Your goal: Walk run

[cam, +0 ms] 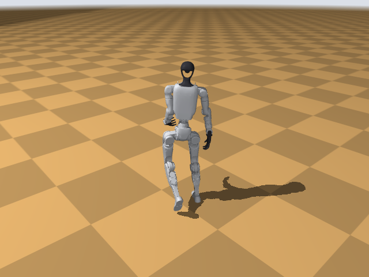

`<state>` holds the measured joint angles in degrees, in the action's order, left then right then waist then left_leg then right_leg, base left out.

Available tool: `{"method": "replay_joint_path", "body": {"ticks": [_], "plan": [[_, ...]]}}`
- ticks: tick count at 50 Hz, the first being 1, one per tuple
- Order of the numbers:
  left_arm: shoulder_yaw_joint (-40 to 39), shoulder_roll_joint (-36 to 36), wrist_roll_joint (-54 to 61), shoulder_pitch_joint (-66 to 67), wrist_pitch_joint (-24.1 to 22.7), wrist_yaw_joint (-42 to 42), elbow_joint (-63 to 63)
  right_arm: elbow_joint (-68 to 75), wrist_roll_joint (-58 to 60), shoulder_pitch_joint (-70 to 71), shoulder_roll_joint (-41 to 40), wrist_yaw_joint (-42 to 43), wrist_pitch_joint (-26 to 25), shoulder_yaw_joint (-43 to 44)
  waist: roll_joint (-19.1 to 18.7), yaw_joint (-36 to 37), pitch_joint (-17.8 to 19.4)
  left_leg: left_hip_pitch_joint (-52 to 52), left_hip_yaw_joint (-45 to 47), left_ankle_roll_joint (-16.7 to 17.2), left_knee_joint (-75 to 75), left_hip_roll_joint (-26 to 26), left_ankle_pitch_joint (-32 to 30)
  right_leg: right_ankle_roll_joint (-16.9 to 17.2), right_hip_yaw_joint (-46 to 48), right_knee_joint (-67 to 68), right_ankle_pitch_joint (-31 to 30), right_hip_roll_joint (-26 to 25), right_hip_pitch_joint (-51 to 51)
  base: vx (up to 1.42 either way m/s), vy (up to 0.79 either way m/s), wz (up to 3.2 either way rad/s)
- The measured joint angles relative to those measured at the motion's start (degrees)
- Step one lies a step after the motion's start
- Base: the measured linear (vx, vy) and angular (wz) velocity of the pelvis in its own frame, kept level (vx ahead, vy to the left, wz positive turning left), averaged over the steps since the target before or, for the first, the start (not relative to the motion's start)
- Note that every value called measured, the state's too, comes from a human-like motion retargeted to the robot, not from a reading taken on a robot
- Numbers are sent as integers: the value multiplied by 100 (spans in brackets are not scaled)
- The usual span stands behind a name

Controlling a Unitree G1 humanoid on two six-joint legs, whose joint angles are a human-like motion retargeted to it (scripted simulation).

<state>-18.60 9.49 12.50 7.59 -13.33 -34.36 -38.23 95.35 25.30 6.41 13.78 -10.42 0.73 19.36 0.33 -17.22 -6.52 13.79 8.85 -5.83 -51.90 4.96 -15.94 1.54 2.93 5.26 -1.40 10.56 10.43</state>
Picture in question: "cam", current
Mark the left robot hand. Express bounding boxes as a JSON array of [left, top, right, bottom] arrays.
[[166, 117, 176, 126]]

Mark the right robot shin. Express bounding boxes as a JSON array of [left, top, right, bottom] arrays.
[[191, 163, 200, 196]]

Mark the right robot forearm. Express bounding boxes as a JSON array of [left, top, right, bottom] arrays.
[[204, 108, 213, 134]]

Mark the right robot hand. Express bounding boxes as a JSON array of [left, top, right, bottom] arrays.
[[203, 130, 212, 149]]

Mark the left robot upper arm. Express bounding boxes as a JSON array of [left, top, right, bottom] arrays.
[[164, 85, 175, 115]]

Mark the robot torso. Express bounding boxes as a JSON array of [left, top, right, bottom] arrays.
[[173, 83, 198, 141]]

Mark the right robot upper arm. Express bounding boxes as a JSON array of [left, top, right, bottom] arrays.
[[198, 87, 210, 115]]

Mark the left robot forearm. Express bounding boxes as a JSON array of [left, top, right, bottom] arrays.
[[163, 109, 173, 125]]

